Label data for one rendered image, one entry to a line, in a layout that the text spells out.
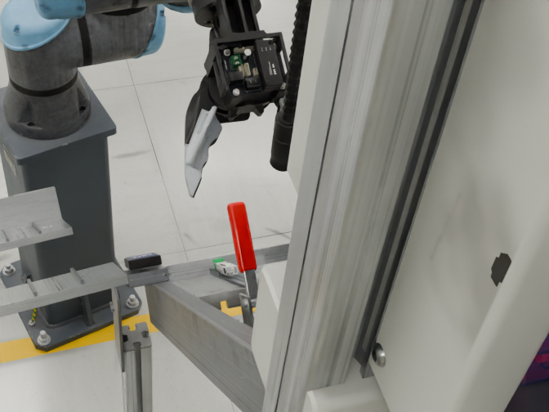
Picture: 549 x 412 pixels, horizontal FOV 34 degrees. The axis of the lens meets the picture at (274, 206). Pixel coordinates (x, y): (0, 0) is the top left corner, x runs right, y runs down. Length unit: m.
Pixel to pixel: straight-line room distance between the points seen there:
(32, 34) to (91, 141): 0.24
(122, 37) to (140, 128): 0.91
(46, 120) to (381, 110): 1.38
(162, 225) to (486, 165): 1.98
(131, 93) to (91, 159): 0.86
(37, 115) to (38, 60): 0.11
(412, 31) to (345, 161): 0.06
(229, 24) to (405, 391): 0.62
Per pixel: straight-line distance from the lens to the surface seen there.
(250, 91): 0.90
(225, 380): 0.77
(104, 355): 2.01
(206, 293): 1.04
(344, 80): 0.27
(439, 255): 0.29
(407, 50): 0.24
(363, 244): 0.30
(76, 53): 1.55
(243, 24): 0.91
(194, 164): 0.91
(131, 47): 1.57
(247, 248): 0.78
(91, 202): 1.78
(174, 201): 2.27
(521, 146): 0.23
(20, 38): 1.53
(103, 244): 1.89
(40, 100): 1.60
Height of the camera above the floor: 1.69
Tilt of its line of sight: 48 degrees down
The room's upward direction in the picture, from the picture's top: 8 degrees clockwise
